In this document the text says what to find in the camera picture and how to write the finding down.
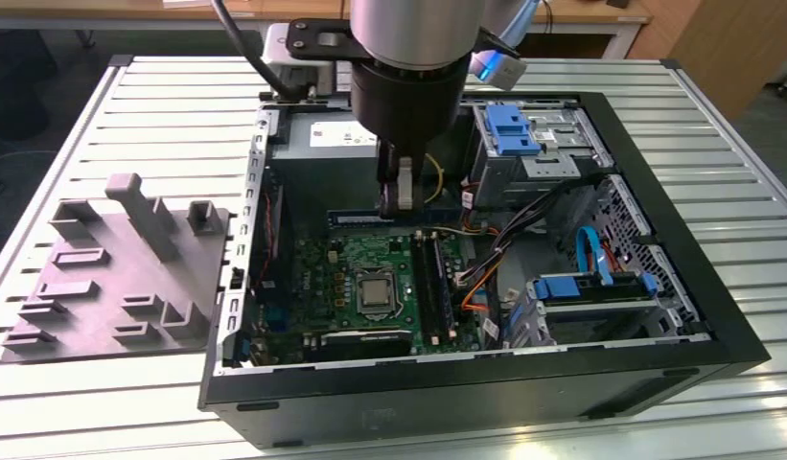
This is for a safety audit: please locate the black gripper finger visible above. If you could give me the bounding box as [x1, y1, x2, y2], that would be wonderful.
[375, 138, 428, 222]

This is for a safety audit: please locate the black RAM slot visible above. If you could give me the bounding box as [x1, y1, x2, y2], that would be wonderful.
[409, 229, 444, 348]

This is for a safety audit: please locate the grey power supply unit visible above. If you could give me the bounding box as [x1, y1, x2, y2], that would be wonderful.
[263, 110, 398, 236]

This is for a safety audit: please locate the empty blue disk carrier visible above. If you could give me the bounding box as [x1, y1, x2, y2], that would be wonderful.
[485, 103, 540, 157]

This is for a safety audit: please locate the green motherboard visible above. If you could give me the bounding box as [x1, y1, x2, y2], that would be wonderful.
[255, 232, 497, 358]

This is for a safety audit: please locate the black case fan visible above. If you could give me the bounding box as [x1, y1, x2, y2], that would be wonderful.
[258, 165, 289, 301]

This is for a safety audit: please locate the silver CPU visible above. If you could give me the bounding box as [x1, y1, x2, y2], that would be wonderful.
[357, 277, 394, 308]

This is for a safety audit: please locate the silver disk bay cage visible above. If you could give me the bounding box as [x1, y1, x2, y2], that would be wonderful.
[469, 103, 616, 207]

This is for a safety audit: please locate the black CPU socket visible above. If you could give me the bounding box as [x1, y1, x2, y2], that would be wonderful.
[350, 267, 405, 321]

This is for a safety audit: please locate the black graphics card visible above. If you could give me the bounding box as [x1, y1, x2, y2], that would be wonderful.
[302, 328, 414, 363]

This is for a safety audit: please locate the hard disk in blue carrier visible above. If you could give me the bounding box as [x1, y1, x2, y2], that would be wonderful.
[532, 271, 660, 306]

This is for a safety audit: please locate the silver low disk cage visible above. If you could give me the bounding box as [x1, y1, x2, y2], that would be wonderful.
[498, 280, 713, 351]

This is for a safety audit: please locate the grey parts rack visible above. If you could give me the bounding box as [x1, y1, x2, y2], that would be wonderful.
[0, 172, 238, 365]

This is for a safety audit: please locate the black PC case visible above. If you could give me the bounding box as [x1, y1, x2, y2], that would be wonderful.
[196, 90, 772, 450]

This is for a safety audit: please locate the wooden cabinet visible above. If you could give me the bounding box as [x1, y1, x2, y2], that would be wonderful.
[628, 0, 787, 121]

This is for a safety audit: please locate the yellow wire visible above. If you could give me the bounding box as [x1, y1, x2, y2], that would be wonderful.
[424, 152, 445, 203]

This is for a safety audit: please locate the red wires white connector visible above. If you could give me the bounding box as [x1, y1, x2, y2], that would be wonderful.
[457, 177, 481, 210]

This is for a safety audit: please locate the grey wire bundle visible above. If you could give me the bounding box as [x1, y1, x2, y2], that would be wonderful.
[430, 223, 500, 239]

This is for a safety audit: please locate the white camera blue light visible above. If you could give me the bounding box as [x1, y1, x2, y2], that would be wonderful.
[468, 46, 529, 92]

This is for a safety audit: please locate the red black twisted wire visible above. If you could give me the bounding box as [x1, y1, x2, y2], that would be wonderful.
[250, 189, 285, 294]

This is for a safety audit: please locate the black wire bundle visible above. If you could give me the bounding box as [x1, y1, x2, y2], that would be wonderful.
[456, 174, 609, 288]

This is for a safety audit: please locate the orange wire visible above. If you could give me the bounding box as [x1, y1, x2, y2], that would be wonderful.
[460, 248, 509, 313]

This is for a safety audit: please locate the black camera cable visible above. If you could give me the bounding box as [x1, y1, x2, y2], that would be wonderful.
[210, 0, 318, 103]

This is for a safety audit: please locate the blue flat wire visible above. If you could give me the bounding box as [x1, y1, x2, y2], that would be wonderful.
[574, 225, 616, 288]

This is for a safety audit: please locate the red thin wire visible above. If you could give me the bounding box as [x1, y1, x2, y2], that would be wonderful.
[600, 241, 641, 284]

